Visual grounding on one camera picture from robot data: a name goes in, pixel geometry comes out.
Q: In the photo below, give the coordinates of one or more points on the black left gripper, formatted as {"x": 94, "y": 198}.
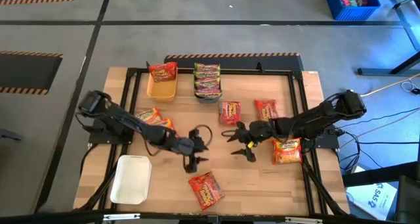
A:
{"x": 187, "y": 146}

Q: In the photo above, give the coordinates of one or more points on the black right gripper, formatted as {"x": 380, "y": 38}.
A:
{"x": 260, "y": 132}

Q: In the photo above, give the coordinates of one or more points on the Saucy Noods spicy chicken pack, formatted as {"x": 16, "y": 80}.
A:
{"x": 229, "y": 113}
{"x": 163, "y": 72}
{"x": 266, "y": 109}
{"x": 206, "y": 190}

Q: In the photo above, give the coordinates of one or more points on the dark plastic bin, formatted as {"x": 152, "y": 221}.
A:
{"x": 207, "y": 100}

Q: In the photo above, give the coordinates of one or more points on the lime chili shrimp ramen pack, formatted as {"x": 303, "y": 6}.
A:
{"x": 206, "y": 75}
{"x": 207, "y": 93}
{"x": 206, "y": 83}
{"x": 206, "y": 67}

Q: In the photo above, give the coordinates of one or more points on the tan yellow plastic bin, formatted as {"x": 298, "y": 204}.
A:
{"x": 160, "y": 92}

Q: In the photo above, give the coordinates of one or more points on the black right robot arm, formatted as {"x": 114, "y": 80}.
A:
{"x": 311, "y": 122}

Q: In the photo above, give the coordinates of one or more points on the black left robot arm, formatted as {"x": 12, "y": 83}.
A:
{"x": 131, "y": 123}

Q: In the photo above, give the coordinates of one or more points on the chicken ramen noodle pack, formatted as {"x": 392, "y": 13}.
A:
{"x": 149, "y": 115}
{"x": 287, "y": 151}
{"x": 165, "y": 123}

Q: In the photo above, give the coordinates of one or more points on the white plastic bin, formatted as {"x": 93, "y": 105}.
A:
{"x": 131, "y": 179}

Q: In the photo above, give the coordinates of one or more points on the black desk crossbar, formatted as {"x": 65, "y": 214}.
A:
{"x": 377, "y": 176}

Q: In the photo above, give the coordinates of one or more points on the white printed cardboard box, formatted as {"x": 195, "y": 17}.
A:
{"x": 374, "y": 197}

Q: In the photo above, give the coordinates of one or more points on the blue plastic crate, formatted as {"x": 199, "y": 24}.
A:
{"x": 331, "y": 12}

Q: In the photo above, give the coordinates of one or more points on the dark grey floor object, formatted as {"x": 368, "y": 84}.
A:
{"x": 10, "y": 134}

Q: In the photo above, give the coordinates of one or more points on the black aluminium table frame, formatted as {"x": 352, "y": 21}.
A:
{"x": 213, "y": 71}

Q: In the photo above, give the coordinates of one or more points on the silver metal bracket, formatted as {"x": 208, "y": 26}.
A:
{"x": 303, "y": 220}
{"x": 121, "y": 216}

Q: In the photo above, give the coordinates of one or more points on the black desk leg frame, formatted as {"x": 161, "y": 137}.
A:
{"x": 387, "y": 72}

